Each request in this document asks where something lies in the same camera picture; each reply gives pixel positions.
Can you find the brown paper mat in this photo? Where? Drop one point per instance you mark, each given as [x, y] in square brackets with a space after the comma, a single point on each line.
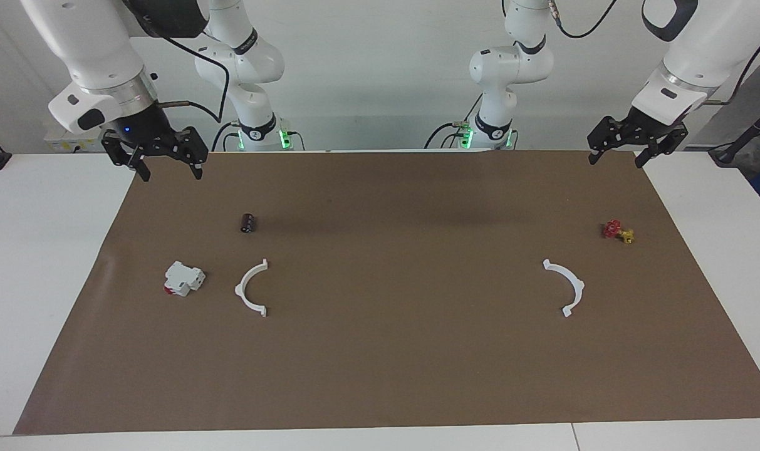
[392, 351]

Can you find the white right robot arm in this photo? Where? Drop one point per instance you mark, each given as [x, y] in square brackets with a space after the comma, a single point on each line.
[98, 50]

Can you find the black cylindrical capacitor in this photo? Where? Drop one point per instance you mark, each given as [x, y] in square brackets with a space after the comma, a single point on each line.
[248, 223]

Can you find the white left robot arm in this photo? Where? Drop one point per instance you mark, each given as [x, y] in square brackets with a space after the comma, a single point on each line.
[693, 56]

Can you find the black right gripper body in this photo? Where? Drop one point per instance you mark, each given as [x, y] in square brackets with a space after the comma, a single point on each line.
[148, 134]

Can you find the black tripod stand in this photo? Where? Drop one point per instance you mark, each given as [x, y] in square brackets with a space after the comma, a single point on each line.
[752, 131]

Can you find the red and yellow valve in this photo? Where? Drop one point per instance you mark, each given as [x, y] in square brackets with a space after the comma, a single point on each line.
[614, 230]

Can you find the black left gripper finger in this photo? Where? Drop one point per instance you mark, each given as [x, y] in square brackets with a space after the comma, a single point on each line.
[643, 158]
[594, 156]

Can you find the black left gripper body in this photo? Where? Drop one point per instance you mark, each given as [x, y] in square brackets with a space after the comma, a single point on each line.
[636, 133]

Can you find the white wall socket box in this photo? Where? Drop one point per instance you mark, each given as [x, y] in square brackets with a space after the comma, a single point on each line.
[63, 144]

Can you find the white circuit breaker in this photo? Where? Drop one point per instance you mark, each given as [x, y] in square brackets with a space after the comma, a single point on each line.
[182, 279]

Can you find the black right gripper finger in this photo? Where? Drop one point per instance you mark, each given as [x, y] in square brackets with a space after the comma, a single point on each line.
[143, 170]
[197, 170]

